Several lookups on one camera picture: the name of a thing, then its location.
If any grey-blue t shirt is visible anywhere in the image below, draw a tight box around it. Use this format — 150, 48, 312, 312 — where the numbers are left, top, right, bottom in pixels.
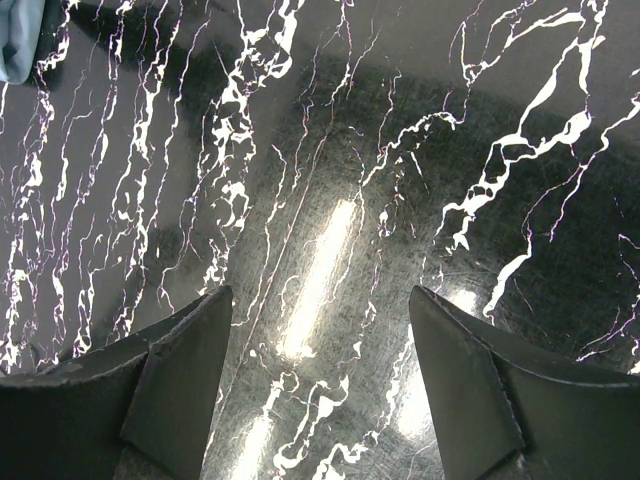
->
0, 0, 45, 84

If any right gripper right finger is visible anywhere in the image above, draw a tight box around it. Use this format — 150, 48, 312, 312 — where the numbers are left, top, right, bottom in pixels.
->
409, 286, 639, 479

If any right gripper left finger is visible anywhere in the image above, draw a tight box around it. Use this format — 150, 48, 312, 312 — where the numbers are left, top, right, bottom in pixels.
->
1, 286, 233, 479

